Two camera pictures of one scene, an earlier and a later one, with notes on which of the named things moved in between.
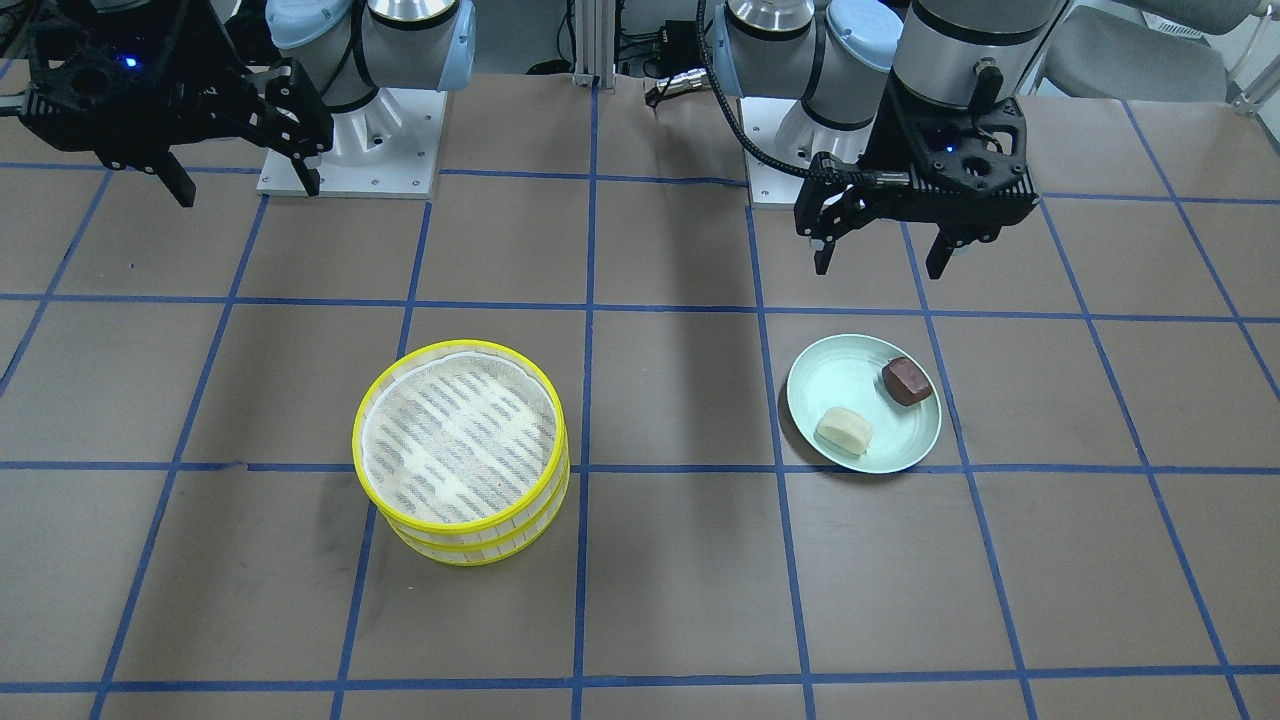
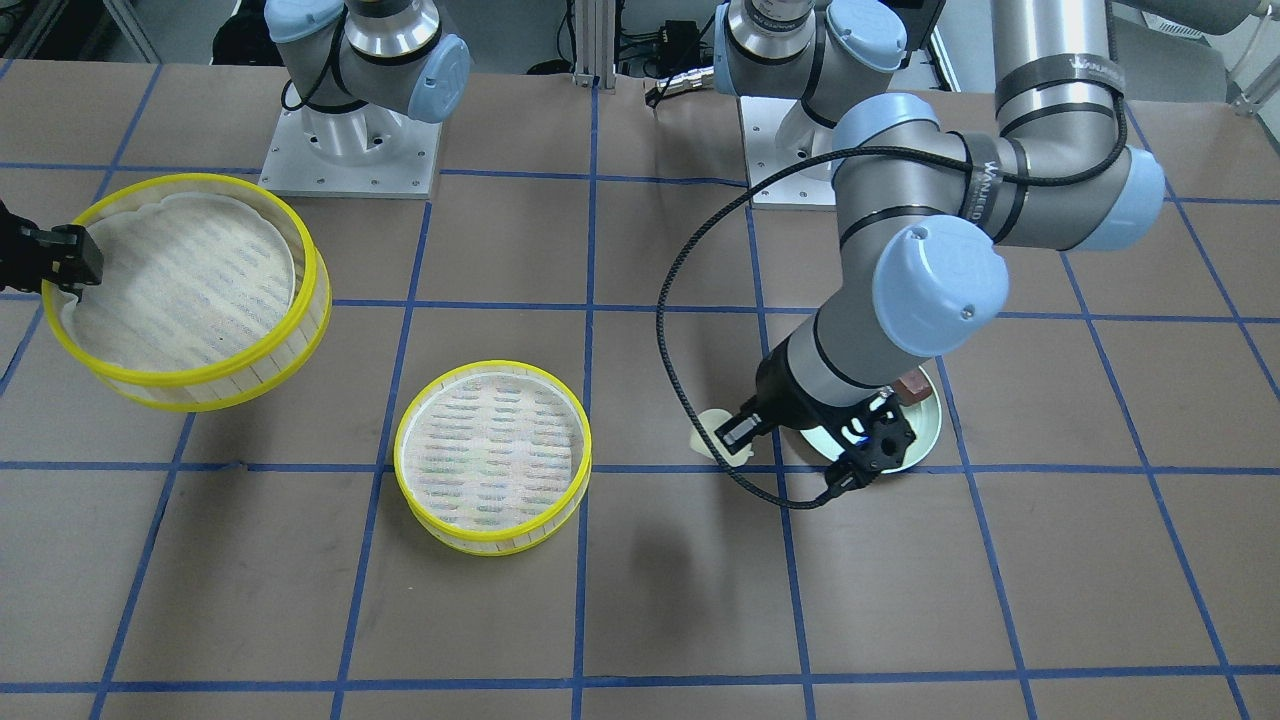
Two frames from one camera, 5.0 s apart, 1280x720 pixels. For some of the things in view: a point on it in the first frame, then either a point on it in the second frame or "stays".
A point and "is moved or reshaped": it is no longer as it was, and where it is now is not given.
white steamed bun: [843, 431] is moved or reshaped
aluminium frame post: [595, 43] stays
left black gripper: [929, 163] to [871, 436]
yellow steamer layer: [461, 443] to [213, 295]
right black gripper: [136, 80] to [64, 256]
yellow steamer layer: [446, 555] to [492, 457]
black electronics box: [679, 51] stays
